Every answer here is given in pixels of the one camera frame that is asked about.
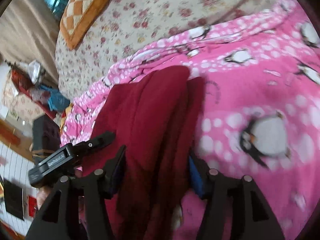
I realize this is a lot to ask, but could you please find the dark red long-sleeve top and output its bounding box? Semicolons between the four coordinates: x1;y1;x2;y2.
82;66;204;239

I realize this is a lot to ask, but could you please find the left beige curtain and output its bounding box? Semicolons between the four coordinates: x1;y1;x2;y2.
1;0;59;84

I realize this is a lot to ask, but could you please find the person's left hand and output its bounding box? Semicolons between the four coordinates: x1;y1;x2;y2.
36;167;83;210

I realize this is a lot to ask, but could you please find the blue plastic bag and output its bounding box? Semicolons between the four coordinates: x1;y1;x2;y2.
40;85;70;112

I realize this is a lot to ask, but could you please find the pink penguin blanket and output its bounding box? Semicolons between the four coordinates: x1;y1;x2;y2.
61;0;319;239

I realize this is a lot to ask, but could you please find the black phone on gripper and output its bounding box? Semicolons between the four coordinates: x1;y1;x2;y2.
31;115;60;164

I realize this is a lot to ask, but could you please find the floral cream quilt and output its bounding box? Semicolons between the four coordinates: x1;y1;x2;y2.
55;0;276;99

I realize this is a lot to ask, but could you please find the orange checkered cushion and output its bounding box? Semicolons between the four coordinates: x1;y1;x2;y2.
60;0;109;50

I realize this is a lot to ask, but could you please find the white plastic bag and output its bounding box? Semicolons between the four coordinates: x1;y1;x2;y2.
27;60;46;85

